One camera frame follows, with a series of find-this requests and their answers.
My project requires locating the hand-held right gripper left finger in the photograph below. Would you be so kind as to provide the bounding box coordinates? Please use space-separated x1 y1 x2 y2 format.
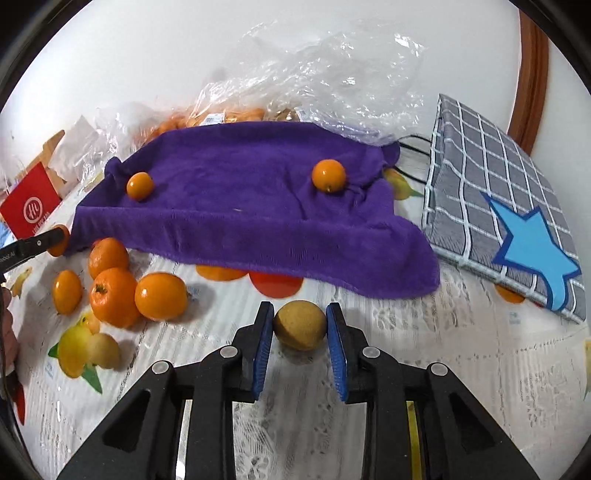
58 301 275 480

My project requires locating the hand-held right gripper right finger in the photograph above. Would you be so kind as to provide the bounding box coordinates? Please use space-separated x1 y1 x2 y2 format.
325 302 541 480

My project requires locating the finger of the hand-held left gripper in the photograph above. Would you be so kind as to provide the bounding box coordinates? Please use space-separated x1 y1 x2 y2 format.
0 228 65 274

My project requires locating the orange kumquat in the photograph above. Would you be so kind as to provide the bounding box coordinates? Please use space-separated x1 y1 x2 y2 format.
126 172 155 202
46 224 71 258
311 159 347 193
52 270 84 316

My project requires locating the yellow kumquat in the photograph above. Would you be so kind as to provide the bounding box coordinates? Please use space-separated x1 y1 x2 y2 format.
272 300 328 352

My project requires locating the large orange mandarin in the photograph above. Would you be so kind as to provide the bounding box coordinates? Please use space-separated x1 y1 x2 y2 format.
89 268 141 329

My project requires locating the person's left hand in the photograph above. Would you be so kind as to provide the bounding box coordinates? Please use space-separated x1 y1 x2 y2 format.
0 287 20 385

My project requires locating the red box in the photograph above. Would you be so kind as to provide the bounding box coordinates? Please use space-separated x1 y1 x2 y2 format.
0 161 63 238

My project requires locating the cardboard box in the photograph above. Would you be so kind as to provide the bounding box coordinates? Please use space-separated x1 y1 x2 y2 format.
18 129 70 185

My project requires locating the white plastic bag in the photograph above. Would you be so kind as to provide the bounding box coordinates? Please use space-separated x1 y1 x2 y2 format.
48 115 102 185

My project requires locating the smooth orange fruit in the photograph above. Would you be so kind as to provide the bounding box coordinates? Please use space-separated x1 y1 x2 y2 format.
134 272 189 321

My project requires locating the fruit print tablecloth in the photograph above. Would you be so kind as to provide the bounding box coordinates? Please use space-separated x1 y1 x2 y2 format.
0 106 591 480

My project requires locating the purple towel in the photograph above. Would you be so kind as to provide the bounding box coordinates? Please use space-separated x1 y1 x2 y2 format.
65 121 441 298

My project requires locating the clear plastic bag of kumquats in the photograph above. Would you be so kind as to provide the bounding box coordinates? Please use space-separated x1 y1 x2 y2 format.
134 88 269 148

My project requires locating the grey plaid bag blue star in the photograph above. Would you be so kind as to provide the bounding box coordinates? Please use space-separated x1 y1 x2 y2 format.
392 93 587 324

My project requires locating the large crinkled clear plastic bag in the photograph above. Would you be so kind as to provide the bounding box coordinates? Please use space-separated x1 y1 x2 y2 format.
198 21 428 148

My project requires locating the brown wooden door frame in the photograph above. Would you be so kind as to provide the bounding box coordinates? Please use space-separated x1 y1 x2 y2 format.
508 9 550 155

